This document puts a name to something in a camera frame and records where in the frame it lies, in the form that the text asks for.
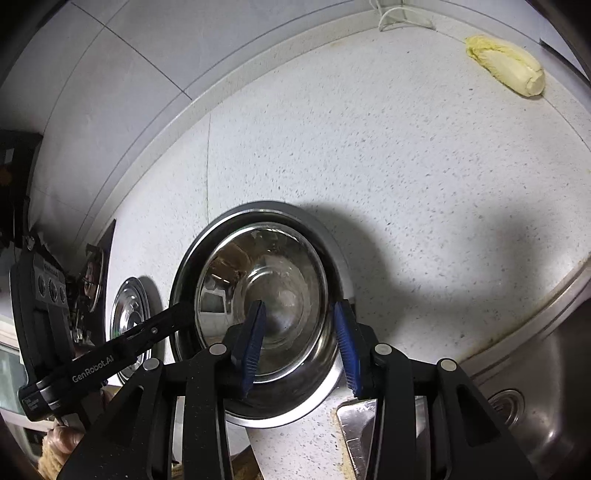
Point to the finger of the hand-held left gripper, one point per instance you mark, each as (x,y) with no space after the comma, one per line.
(161,323)

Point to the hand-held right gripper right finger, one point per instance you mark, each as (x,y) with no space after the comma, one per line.
(347,346)

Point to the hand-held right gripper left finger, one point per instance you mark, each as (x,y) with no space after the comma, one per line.
(254,344)

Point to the large steel bowl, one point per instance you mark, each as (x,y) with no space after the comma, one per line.
(286,286)

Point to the large steel basin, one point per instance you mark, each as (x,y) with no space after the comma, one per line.
(332,258)

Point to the person's left hand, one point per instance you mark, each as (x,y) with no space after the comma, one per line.
(64,445)

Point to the small labelled steel plate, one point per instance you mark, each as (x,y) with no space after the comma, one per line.
(129,314)

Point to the steel cleaver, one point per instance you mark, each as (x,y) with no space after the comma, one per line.
(360,429)

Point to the sink drain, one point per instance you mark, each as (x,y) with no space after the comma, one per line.
(507,402)

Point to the steel sink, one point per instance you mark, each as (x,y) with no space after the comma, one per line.
(554,369)

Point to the napa cabbage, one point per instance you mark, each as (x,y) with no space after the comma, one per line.
(505,64)

